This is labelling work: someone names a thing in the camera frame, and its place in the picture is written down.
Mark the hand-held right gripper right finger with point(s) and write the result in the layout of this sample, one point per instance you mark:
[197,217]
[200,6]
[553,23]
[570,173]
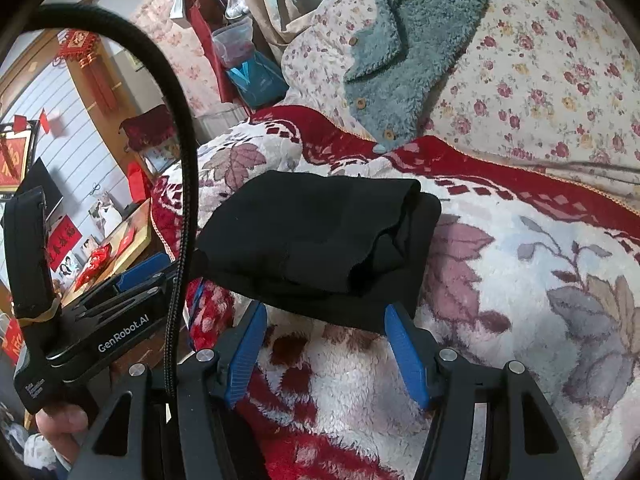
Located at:
[407,355]

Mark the red gift bag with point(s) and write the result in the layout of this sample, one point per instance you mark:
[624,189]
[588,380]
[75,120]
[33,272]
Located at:
[137,182]

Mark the black pants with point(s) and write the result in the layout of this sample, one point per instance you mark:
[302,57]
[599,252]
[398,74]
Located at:
[310,230]

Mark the red knot wall decoration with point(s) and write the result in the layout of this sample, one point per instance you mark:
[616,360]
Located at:
[82,55]

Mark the red framed wall picture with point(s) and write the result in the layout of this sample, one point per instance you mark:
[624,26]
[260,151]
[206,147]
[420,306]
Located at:
[15,157]

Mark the red hanging cloth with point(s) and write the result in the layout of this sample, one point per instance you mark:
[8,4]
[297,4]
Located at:
[205,35]

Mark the black television screen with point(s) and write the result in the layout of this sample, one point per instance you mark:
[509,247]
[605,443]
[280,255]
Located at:
[42,185]

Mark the wooden side table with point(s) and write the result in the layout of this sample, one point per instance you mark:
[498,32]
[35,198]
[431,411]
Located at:
[125,240]

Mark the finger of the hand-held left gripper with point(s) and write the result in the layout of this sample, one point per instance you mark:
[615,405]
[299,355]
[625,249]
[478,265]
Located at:
[145,271]
[120,300]

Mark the blue bag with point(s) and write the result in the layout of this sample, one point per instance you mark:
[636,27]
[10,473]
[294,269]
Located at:
[255,82]

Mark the person's left hand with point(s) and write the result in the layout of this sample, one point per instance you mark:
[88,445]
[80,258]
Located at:
[62,427]

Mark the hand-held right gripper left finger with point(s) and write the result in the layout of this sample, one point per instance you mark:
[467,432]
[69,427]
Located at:
[245,360]

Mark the red floral plush blanket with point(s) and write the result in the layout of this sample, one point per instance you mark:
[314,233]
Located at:
[500,285]

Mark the beige curtain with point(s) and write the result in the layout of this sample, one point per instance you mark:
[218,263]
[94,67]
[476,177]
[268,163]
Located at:
[270,0]

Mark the clear plastic bag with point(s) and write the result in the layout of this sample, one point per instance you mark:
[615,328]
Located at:
[235,42]

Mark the teal fleece jacket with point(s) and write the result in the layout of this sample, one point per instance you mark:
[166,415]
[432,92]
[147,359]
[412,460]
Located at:
[425,35]

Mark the cream floral quilt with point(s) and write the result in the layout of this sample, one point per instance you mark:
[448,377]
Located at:
[550,60]

